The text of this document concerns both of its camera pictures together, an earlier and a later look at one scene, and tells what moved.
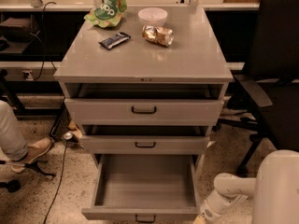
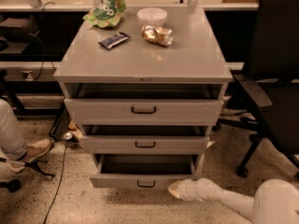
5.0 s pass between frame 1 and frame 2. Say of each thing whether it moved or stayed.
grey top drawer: stayed
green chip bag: stayed
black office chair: stayed
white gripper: moved
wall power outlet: stayed
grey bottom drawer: moved
